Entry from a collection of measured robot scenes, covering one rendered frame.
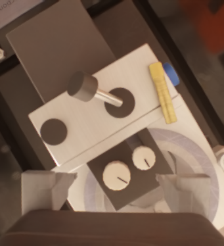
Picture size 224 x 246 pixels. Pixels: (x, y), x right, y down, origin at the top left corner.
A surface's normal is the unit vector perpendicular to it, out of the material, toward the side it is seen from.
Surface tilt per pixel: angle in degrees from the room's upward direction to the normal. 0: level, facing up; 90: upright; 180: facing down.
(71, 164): 90
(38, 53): 90
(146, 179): 90
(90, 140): 90
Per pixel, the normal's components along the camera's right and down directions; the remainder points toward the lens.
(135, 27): -0.02, 0.01
